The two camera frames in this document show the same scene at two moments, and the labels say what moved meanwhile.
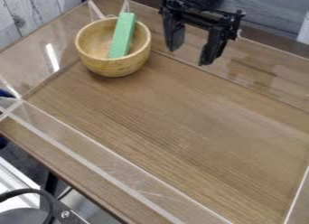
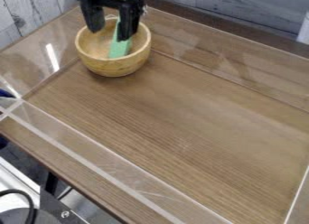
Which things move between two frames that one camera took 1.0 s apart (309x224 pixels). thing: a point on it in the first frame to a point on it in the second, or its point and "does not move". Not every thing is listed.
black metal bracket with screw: (63, 214) does not move
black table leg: (52, 182) does not move
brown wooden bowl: (93, 43) does not move
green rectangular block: (123, 35) does not move
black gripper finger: (174, 27) to (93, 12)
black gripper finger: (214, 45) to (130, 15)
